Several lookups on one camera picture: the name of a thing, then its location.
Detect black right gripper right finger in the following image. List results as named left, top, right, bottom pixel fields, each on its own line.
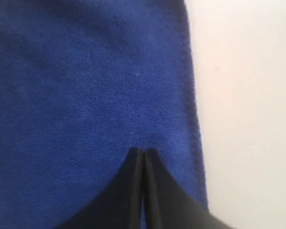
left=143, top=149, right=230, bottom=229

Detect blue microfibre cloth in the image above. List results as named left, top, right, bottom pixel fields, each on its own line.
left=0, top=0, right=208, bottom=229

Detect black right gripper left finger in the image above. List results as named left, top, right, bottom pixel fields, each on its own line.
left=57, top=148, right=143, bottom=229

